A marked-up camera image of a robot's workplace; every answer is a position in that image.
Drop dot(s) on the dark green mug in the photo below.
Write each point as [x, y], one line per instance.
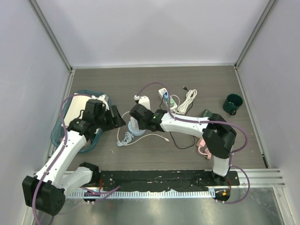
[232, 103]

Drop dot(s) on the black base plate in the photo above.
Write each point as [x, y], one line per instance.
[161, 180]

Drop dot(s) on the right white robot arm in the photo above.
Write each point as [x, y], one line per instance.
[218, 136]

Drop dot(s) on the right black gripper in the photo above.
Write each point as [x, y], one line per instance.
[140, 125]

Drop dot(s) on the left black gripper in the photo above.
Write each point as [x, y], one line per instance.
[114, 122]

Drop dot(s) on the blue plug adapter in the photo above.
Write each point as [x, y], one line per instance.
[165, 96]

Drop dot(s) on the dark green cube socket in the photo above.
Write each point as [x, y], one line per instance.
[206, 113]

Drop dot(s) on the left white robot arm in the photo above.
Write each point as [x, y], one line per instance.
[47, 190]

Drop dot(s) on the white square plug adapter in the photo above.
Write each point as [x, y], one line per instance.
[134, 123]

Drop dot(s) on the green plug adapter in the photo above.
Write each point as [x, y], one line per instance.
[171, 103]

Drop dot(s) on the white power strip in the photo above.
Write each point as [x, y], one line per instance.
[160, 93]

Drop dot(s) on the round blue power socket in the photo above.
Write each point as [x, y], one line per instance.
[129, 136]

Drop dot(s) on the pink power strip with cable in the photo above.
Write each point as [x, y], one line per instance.
[203, 149]

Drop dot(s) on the white paper pad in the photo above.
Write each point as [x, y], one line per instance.
[74, 107]

